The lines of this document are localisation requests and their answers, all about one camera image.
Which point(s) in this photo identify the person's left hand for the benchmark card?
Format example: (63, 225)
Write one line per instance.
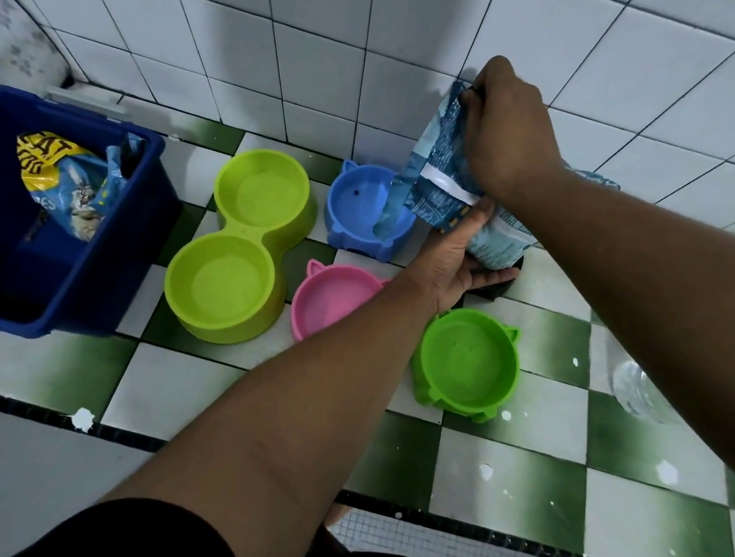
(445, 271)

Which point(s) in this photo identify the person's right hand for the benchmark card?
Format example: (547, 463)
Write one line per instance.
(506, 131)

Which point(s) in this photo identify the black cat bowl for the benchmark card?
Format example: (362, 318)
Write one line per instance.
(498, 292)

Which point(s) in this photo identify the blue pet food bag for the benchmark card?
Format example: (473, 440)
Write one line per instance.
(436, 183)

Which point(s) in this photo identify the green cat bowl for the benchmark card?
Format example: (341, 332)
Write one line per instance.
(464, 360)

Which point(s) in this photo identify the blue cat bowl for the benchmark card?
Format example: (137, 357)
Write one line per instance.
(357, 200)

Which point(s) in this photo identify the pink cat-ear bowl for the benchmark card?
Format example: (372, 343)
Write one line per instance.
(332, 297)

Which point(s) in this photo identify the yellow-green double pet bowl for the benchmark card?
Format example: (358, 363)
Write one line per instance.
(264, 195)

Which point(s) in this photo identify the clear plastic water bottle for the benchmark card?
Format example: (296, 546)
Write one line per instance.
(644, 392)

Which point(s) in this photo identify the yellow blue cat food bag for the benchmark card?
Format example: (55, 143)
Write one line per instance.
(65, 184)

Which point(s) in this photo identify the person's left forearm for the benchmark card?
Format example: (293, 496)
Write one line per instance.
(276, 424)

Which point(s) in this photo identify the person's right forearm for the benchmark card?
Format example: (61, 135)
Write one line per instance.
(673, 292)

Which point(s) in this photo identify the person's right foot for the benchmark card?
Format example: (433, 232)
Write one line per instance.
(336, 516)

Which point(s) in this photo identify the black shirt sleeve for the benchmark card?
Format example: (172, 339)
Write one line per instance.
(141, 541)

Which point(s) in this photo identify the white floral cloth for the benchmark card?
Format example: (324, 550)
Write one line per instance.
(2, 43)

